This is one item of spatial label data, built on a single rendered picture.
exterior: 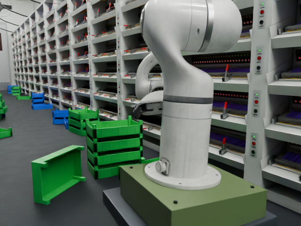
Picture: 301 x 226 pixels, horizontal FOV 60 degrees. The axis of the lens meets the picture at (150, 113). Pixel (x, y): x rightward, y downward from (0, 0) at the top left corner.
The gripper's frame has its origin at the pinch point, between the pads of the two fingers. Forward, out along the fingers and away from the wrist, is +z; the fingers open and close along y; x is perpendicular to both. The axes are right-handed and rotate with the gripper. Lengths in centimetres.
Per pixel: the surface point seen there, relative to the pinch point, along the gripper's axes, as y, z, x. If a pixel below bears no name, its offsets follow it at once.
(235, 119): -27, -64, -29
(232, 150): -24, -65, -48
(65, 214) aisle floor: 49, -11, -46
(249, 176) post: -30, -48, -54
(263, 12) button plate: -42, -60, 21
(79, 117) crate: 109, -139, -44
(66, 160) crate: 64, -43, -37
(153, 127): 32, -114, -50
